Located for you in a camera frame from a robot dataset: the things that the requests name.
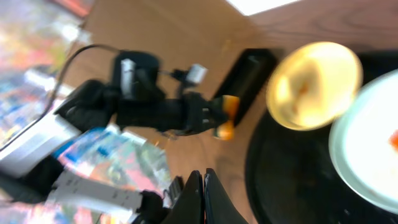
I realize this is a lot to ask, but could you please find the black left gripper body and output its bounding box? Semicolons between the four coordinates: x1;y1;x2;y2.
116;92;228;136

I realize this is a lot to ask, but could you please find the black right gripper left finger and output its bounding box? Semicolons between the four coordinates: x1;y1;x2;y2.
162;170;205;224

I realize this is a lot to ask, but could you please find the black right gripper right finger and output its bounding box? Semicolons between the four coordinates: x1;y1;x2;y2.
204;168;248;224

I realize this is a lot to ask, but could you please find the yellow green scrub sponge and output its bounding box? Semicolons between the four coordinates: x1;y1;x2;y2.
213;95;240;141

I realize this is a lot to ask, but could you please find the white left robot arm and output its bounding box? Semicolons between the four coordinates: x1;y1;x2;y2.
1;80;239;204

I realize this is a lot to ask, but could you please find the black round tray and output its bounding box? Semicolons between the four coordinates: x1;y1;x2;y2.
245;50;397;223

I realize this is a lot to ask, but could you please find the black rectangular tray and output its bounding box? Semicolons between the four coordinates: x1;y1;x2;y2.
213;49;279;126

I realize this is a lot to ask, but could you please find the yellow plate with sauce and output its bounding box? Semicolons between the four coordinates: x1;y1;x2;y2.
266;42;363;131

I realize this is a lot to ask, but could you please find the mint plate back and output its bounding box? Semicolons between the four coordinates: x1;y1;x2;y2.
328;70;397;214

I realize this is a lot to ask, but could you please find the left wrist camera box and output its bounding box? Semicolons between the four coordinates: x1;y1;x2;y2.
109;50;165;101

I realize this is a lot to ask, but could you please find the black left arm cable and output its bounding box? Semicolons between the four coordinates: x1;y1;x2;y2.
0;43;122;150

